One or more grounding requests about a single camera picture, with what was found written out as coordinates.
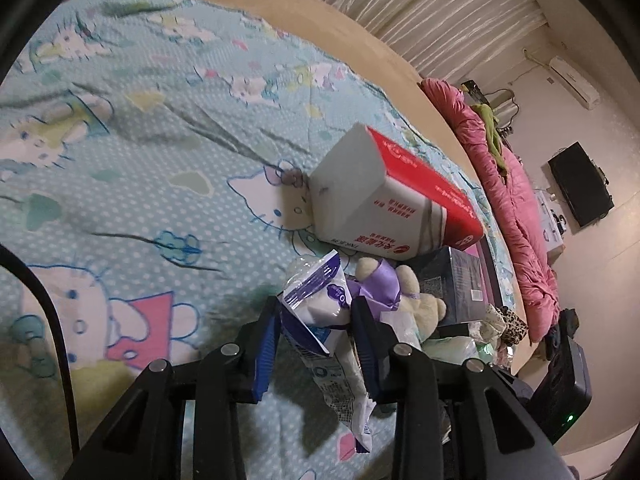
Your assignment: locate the black cable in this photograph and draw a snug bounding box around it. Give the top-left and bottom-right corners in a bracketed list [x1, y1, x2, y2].
[0, 242, 82, 461]

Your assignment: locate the pink quilted comforter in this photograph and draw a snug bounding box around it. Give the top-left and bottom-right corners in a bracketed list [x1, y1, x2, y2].
[421, 78, 560, 342]

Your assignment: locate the white floral scrunchie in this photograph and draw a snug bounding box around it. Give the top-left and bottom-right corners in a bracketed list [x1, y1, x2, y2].
[469, 304, 506, 351]

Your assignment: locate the black wall television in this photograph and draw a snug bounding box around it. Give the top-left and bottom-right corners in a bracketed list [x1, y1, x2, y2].
[548, 142, 614, 228]

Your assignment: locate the leopard print scrunchie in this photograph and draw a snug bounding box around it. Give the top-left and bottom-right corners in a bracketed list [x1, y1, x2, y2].
[499, 307, 528, 346]

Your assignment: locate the maroon shallow box tray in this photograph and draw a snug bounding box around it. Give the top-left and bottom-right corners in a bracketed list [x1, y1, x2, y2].
[476, 236, 506, 309]

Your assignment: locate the cream bear purple dress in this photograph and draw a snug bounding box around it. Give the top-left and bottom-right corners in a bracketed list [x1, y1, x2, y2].
[347, 257, 447, 349]

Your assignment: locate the light blue cartoon print sheet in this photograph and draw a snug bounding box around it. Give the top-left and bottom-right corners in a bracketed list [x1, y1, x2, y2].
[1, 0, 520, 479]

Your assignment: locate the green white tissue packet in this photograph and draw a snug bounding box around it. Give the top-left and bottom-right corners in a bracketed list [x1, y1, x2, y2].
[422, 336, 480, 365]

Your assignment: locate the tan round bed mattress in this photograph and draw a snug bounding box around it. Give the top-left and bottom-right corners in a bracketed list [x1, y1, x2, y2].
[139, 0, 532, 321]

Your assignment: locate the white curtain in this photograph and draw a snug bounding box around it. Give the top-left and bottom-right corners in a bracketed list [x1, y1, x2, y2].
[324, 0, 547, 82]

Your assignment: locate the red white tissue box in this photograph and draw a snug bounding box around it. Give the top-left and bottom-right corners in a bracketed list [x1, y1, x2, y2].
[309, 122, 484, 261]

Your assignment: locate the white air conditioner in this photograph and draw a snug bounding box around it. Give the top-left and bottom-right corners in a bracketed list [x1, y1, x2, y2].
[548, 55, 600, 110]

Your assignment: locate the green blanket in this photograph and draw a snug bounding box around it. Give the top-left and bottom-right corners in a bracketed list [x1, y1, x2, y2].
[461, 81, 509, 182]

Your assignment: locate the dark navy cardboard box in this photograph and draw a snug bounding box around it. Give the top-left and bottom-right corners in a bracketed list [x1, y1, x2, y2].
[407, 247, 487, 326]

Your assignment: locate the cluttered side table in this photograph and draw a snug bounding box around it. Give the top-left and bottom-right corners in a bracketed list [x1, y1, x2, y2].
[460, 79, 520, 136]

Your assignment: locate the blue white plastic packet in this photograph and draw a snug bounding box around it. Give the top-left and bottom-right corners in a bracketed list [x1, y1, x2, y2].
[278, 250, 375, 453]

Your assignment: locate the white drawer cabinet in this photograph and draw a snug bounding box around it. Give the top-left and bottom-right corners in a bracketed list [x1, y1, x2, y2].
[534, 190, 565, 260]

